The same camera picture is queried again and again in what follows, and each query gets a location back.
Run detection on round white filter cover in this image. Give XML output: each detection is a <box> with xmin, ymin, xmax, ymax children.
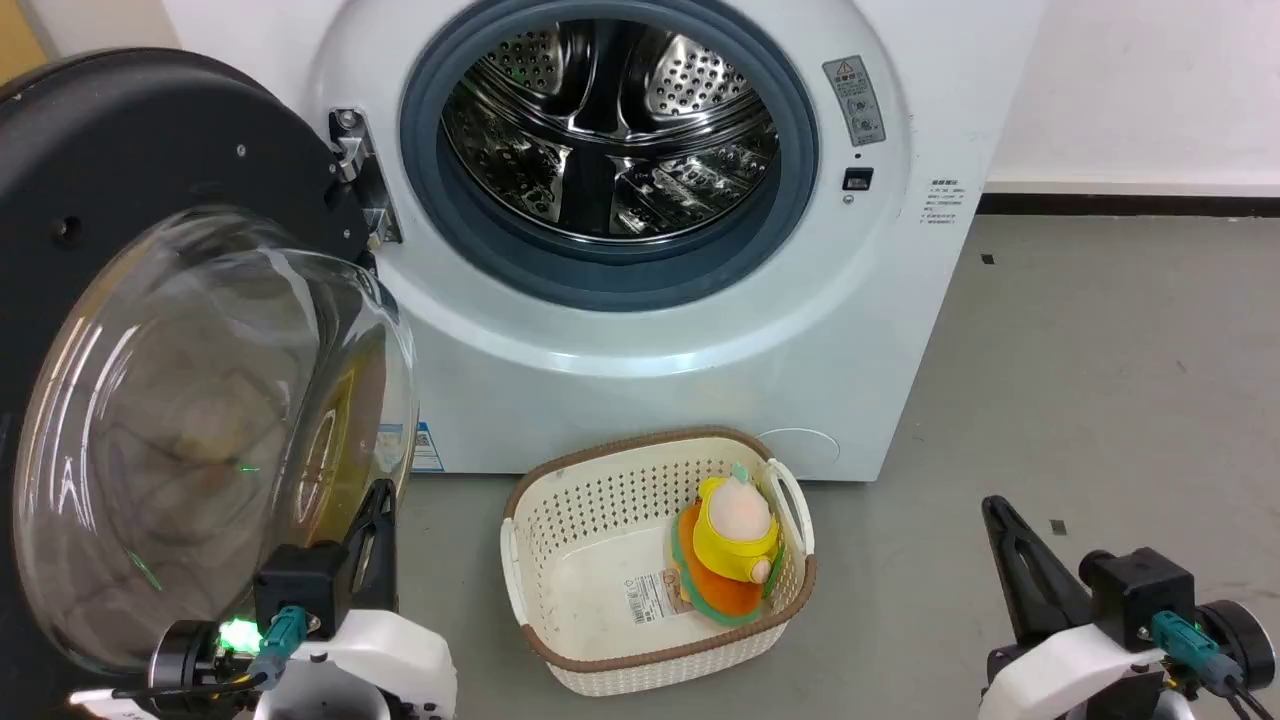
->
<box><xmin>755</xmin><ymin>428</ymin><xmax>842</xmax><ymax>480</ymax></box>

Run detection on black wall baseboard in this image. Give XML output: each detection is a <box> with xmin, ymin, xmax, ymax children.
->
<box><xmin>975</xmin><ymin>192</ymin><xmax>1280</xmax><ymax>219</ymax></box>

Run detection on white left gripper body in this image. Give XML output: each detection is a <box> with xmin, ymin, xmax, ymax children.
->
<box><xmin>252</xmin><ymin>608</ymin><xmax>459</xmax><ymax>720</ymax></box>

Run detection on white barcode label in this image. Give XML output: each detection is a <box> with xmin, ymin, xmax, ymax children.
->
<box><xmin>625</xmin><ymin>569</ymin><xmax>693</xmax><ymax>627</ymax></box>

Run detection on white front-load washing machine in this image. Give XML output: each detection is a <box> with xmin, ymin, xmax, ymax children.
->
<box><xmin>160</xmin><ymin>0</ymin><xmax>1046</xmax><ymax>484</ymax></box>

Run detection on black washer door glass bowl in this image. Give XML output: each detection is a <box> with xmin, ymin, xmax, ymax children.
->
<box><xmin>0</xmin><ymin>47</ymin><xmax>421</xmax><ymax>720</ymax></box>

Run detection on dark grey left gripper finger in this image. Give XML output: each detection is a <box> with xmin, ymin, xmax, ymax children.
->
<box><xmin>368</xmin><ymin>478</ymin><xmax>399</xmax><ymax>613</ymax></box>
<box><xmin>343</xmin><ymin>490</ymin><xmax>375</xmax><ymax>613</ymax></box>

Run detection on yellow orange plush doll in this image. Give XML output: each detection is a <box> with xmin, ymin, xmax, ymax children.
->
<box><xmin>670</xmin><ymin>463</ymin><xmax>787</xmax><ymax>629</ymax></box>

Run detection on stainless steel washer drum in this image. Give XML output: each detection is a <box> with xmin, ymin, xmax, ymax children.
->
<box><xmin>440</xmin><ymin>18</ymin><xmax>782</xmax><ymax>244</ymax></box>

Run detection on metal door hinge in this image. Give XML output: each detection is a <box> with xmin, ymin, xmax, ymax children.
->
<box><xmin>328</xmin><ymin>107</ymin><xmax>404</xmax><ymax>247</ymax></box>

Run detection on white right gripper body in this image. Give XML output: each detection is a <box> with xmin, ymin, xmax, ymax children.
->
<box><xmin>980</xmin><ymin>624</ymin><xmax>1193</xmax><ymax>720</ymax></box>

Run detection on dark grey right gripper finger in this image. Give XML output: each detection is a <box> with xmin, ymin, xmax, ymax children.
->
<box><xmin>981</xmin><ymin>495</ymin><xmax>1051</xmax><ymax>647</ymax></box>
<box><xmin>996</xmin><ymin>498</ymin><xmax>1094</xmax><ymax>641</ymax></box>

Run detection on tan wooden panel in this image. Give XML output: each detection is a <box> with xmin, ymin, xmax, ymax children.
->
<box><xmin>0</xmin><ymin>0</ymin><xmax>52</xmax><ymax>87</ymax></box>

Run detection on blue white energy sticker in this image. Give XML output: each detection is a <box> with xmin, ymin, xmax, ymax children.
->
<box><xmin>378</xmin><ymin>421</ymin><xmax>445</xmax><ymax>474</ymax></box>

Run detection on grey warning sticker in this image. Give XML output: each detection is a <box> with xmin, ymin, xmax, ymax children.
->
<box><xmin>822</xmin><ymin>55</ymin><xmax>888</xmax><ymax>149</ymax></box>

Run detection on cream laundry basket brown rim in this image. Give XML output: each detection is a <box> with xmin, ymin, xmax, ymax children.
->
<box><xmin>500</xmin><ymin>427</ymin><xmax>819</xmax><ymax>698</ymax></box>

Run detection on right arm teal plug cable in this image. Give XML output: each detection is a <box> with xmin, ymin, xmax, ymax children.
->
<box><xmin>1150</xmin><ymin>611</ymin><xmax>1280</xmax><ymax>720</ymax></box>

